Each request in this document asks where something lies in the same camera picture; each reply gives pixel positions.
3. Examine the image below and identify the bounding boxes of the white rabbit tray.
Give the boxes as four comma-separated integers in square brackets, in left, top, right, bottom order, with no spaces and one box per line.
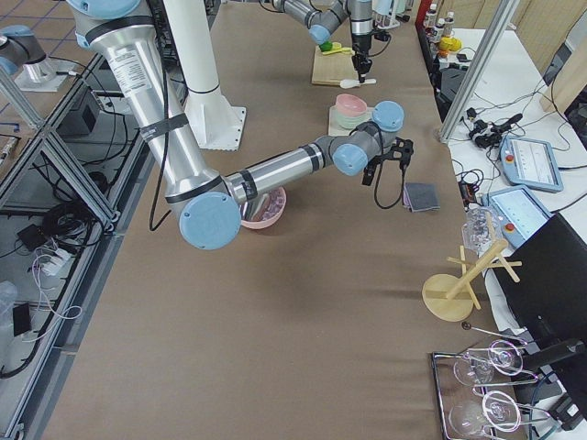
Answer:
[327,106,373,136]

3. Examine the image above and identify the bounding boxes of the green stacked bowls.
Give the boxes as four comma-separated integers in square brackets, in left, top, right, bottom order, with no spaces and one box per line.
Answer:
[334,109,371,130]

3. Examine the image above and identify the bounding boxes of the pink bowl with ice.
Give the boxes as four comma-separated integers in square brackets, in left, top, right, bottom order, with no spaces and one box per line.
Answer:
[240,187,287,230]

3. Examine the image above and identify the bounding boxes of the black monitor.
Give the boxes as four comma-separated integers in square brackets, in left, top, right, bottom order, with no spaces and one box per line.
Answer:
[497,214,586,376]

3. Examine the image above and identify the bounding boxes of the lower teach pendant tablet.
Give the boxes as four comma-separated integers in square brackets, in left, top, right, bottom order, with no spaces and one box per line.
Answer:
[482,185,552,248]

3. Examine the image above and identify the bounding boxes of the upper wine glass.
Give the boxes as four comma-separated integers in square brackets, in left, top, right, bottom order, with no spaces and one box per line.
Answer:
[453,339,523,387]

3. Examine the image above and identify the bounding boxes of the yellow object on side table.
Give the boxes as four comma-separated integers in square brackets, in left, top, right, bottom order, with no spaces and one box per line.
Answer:
[437,37,462,52]

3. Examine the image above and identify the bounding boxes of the lower wine glass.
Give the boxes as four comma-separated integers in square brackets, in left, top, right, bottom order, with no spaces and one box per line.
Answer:
[449,390,521,439]

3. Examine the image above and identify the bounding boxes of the white dish rack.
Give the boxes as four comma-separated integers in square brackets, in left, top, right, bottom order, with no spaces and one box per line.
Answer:
[372,0,405,30]

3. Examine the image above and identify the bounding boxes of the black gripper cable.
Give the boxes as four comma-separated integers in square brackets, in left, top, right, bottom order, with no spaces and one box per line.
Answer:
[373,158,410,210]

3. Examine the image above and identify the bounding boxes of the grey folded cloth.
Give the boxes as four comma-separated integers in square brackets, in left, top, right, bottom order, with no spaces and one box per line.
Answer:
[403,182,440,212]

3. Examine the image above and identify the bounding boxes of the yellow plastic knife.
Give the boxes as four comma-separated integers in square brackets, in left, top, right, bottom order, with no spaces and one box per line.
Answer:
[322,47,354,56]

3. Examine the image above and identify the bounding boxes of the wooden cup tree stand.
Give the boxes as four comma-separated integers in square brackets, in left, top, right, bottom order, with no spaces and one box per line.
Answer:
[422,237,522,322]

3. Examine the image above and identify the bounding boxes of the wine glass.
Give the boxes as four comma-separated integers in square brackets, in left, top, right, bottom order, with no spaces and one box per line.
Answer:
[453,339,523,387]
[449,390,521,439]

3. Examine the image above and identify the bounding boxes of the white ceramic spoon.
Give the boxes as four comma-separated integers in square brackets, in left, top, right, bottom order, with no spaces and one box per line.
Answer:
[339,78,377,89]

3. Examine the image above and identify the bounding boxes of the aluminium frame post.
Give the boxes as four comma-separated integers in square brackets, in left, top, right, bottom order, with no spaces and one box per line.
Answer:
[438,0,519,144]

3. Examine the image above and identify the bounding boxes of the wire glass rack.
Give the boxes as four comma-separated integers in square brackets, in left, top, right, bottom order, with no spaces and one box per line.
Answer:
[430,336,551,439]

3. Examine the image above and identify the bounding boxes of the white pedestal column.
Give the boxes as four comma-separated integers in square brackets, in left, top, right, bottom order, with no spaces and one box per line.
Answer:
[164,0,247,151]

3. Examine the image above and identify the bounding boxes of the teach pendant tablet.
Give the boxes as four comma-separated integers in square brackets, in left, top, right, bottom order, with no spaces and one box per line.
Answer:
[482,185,552,248]
[500,136,564,193]

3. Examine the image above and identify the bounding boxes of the upper teach pendant tablet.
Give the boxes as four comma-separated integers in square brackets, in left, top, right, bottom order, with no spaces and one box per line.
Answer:
[500,136,564,193]

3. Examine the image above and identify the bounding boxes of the wooden cutting board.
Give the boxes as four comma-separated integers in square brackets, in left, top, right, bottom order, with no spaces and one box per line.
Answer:
[311,47,358,86]

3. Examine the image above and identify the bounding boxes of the clear glass cup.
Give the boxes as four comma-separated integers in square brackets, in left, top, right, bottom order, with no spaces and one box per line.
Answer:
[461,207,503,255]

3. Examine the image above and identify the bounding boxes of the green lime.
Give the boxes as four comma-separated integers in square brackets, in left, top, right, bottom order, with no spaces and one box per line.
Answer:
[319,41,332,52]

